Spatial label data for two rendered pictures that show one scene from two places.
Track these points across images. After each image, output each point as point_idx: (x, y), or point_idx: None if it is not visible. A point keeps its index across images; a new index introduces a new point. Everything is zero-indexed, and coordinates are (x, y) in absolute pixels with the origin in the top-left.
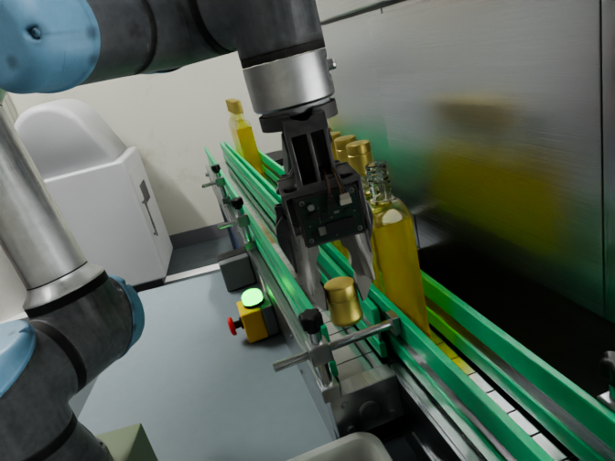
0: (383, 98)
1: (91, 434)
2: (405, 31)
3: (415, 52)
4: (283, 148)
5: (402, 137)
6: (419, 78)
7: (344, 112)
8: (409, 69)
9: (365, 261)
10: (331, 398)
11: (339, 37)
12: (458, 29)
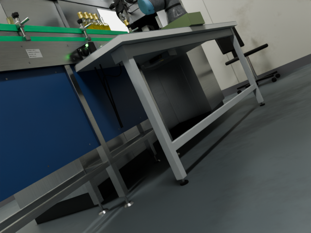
0: (66, 18)
1: (167, 19)
2: (71, 6)
3: (74, 10)
4: (117, 0)
5: (75, 27)
6: (76, 15)
7: (34, 25)
8: (73, 13)
9: (124, 17)
10: None
11: (31, 1)
12: (82, 9)
